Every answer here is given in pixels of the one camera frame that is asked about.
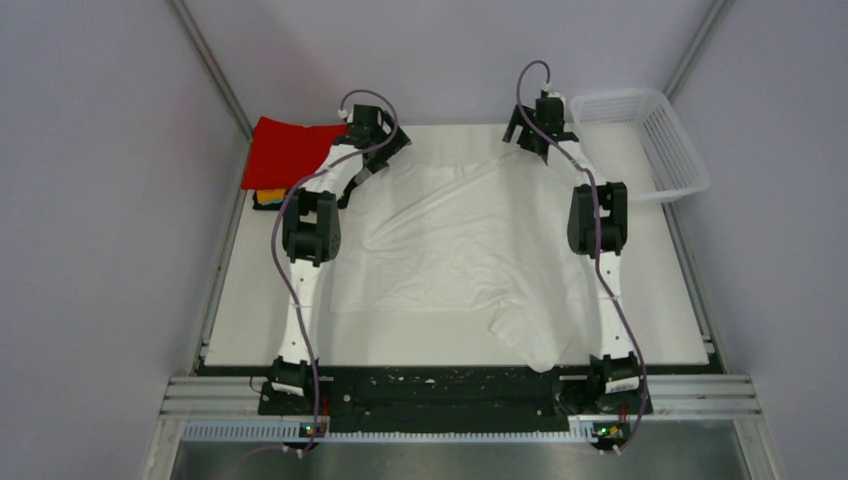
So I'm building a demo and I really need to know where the white t shirt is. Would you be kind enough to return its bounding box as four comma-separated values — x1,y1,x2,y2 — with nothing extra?
330,153,596,372

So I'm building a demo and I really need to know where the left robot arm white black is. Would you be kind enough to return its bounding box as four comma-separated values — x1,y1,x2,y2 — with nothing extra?
269,104,411,414

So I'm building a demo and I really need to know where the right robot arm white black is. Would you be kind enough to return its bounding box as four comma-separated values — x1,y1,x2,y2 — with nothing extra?
502,91,647,412

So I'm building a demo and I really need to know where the white plastic basket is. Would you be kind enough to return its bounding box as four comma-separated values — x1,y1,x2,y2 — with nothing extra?
569,88,711,203

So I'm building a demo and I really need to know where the red folded t shirt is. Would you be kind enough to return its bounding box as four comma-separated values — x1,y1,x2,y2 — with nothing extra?
241,116,347,190

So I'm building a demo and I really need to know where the black folded t shirt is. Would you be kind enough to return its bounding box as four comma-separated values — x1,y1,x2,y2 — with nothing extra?
252,194,284,211

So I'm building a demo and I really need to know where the yellow folded t shirt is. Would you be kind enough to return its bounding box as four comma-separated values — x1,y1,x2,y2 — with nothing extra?
255,189,287,206

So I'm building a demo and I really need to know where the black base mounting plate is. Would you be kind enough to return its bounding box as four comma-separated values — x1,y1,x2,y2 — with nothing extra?
258,361,653,434

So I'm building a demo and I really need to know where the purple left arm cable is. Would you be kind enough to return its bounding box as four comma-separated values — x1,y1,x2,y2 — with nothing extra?
270,89,401,458

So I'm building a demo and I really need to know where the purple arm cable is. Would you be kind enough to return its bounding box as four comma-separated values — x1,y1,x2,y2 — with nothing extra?
270,89,401,458
515,60,652,455

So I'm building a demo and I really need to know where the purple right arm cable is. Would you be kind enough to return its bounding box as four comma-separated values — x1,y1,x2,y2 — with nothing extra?
515,60,652,455

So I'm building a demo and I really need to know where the white slotted cable duct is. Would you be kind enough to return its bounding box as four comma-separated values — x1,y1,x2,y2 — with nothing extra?
181,420,624,444

